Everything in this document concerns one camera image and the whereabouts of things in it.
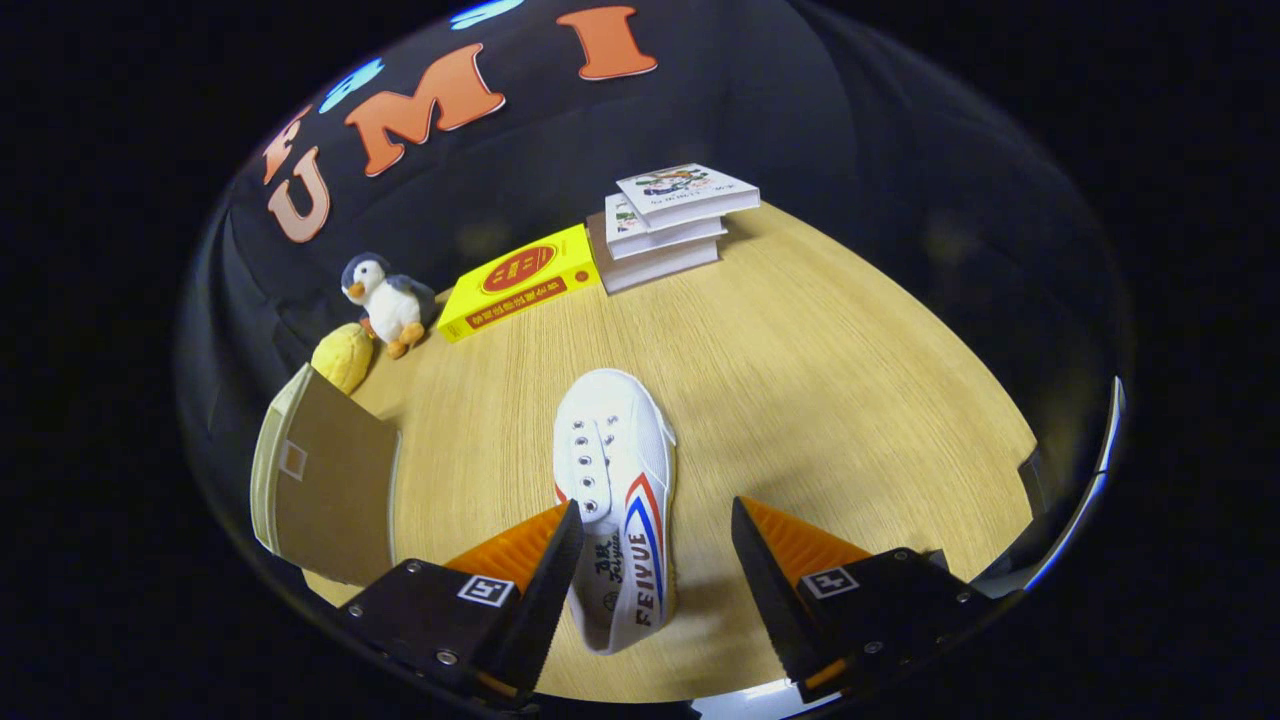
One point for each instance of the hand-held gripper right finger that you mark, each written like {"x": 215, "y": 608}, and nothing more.
{"x": 770, "y": 600}

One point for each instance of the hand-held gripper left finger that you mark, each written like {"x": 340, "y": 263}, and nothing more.
{"x": 545, "y": 600}

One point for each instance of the white canvas shoe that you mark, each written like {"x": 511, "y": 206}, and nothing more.
{"x": 620, "y": 440}

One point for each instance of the yellow bun plush toy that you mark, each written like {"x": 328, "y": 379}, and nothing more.
{"x": 343, "y": 358}

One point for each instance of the penguin plush toy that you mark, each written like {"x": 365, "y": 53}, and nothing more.
{"x": 395, "y": 305}

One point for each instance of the yellow book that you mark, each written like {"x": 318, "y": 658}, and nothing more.
{"x": 520, "y": 270}

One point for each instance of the white illustrated book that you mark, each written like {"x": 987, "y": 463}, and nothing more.
{"x": 685, "y": 185}

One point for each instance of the black backdrop cloth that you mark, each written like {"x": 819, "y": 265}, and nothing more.
{"x": 850, "y": 120}

